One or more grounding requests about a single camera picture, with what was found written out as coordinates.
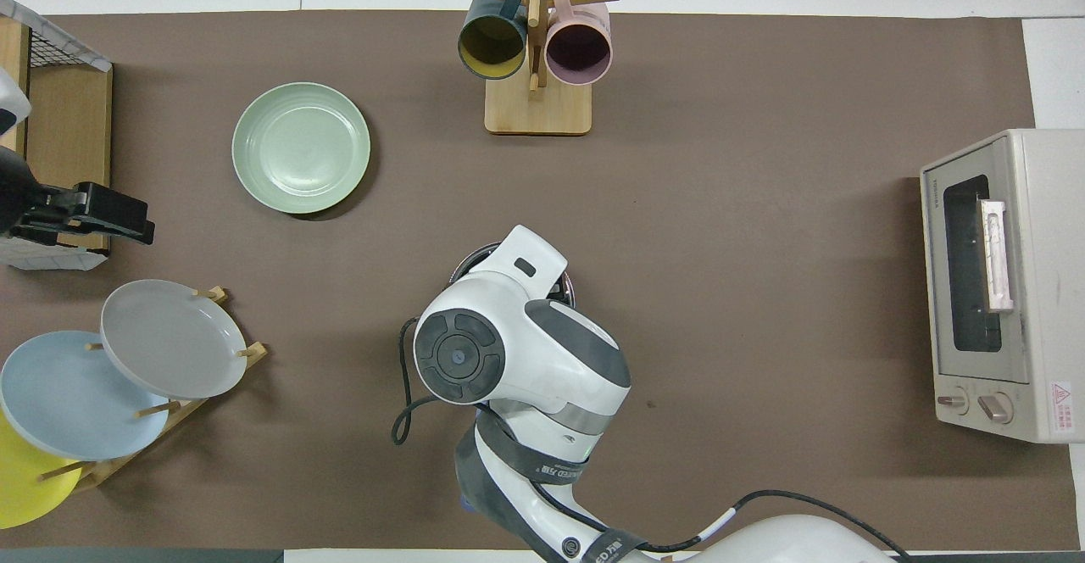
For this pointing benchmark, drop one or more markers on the light blue plate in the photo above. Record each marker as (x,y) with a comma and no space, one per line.
(68,393)

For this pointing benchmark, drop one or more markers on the glass lid with blue knob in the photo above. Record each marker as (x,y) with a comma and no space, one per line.
(479,254)

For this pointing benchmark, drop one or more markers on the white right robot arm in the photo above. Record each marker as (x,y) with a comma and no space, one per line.
(525,359)

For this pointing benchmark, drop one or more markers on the beige toaster oven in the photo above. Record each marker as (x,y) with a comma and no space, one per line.
(1043,292)

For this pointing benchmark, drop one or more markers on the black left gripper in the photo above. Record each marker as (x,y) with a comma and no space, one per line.
(110,207)

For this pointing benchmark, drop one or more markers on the wooden mug tree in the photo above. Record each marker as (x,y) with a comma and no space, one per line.
(538,109)

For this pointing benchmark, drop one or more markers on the grey plate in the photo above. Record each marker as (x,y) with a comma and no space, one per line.
(169,338)

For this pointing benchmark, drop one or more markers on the yellow plate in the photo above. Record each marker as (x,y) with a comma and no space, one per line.
(25,487)

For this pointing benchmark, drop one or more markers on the wooden shelf box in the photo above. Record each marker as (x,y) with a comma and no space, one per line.
(68,114)

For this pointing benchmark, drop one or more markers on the pink mug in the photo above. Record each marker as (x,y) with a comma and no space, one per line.
(578,50)

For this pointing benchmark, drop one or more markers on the dark teal mug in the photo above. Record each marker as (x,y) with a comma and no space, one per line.
(492,46)

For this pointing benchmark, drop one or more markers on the green plate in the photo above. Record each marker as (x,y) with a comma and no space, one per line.
(301,147)

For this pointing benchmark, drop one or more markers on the brown table mat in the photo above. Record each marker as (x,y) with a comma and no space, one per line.
(763,122)

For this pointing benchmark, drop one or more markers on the wooden plate rack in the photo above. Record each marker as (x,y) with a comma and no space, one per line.
(102,470)

